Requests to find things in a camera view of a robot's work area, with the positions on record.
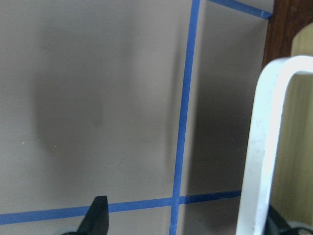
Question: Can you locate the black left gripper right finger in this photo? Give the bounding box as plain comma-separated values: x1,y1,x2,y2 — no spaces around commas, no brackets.
263,205,291,235

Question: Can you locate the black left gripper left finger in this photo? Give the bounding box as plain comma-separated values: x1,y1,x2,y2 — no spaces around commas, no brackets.
76,196,109,235

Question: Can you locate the wooden drawer with white handle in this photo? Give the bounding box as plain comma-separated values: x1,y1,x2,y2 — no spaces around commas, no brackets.
236,24,313,235

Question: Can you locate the dark brown wooden cabinet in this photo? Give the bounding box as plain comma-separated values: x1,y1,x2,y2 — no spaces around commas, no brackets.
262,0,313,68

